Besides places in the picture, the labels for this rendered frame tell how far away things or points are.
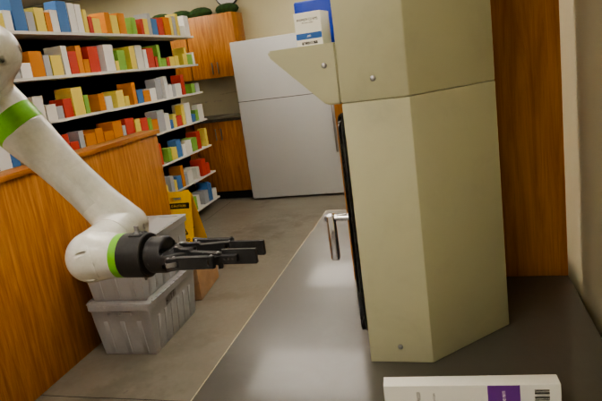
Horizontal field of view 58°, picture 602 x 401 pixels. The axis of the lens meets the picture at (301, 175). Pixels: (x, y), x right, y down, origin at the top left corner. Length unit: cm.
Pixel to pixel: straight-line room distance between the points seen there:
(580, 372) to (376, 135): 50
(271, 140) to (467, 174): 522
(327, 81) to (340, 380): 51
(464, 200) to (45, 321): 261
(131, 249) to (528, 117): 88
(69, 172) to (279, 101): 486
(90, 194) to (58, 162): 10
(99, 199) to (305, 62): 61
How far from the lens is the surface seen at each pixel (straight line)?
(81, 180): 131
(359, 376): 102
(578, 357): 108
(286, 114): 605
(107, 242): 118
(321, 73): 91
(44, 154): 132
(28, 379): 321
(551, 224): 134
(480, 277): 107
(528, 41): 127
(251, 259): 105
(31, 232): 316
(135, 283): 316
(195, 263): 106
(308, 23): 100
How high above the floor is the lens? 148
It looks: 12 degrees down
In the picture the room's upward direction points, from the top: 8 degrees counter-clockwise
